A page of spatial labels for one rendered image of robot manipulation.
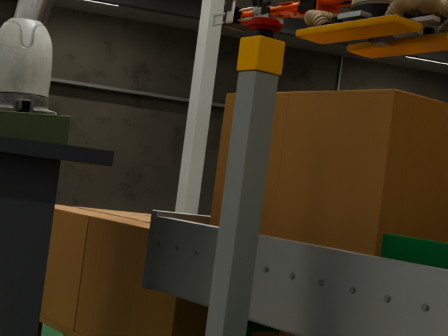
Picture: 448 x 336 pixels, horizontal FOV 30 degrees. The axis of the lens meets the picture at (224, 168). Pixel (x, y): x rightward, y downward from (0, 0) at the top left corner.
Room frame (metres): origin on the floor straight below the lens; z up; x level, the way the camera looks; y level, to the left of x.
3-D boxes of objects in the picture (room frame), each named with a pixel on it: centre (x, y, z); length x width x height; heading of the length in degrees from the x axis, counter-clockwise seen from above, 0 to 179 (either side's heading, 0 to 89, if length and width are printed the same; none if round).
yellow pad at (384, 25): (2.06, -0.28, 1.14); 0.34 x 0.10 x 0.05; 37
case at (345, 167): (2.15, -0.32, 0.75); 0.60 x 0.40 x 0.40; 37
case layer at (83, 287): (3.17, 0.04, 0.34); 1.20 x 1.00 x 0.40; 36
